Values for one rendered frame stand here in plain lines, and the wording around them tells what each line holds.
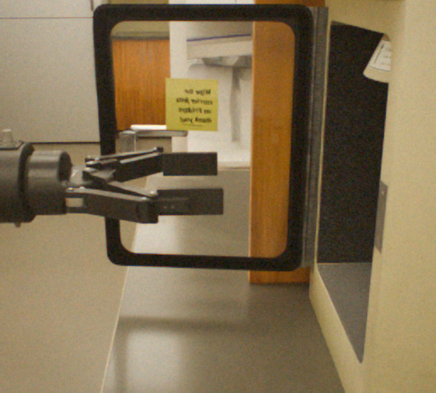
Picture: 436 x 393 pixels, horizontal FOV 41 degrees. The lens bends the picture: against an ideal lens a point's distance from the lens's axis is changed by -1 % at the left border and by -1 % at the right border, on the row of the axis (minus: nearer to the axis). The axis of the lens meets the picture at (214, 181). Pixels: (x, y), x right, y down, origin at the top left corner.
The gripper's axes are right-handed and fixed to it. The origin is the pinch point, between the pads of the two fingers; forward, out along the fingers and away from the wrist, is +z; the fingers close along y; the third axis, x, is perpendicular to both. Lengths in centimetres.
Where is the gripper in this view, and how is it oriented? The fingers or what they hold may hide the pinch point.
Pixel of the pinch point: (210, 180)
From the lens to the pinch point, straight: 69.1
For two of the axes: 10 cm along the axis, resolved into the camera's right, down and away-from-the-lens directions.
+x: 0.0, 9.5, 3.2
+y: -0.4, -3.2, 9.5
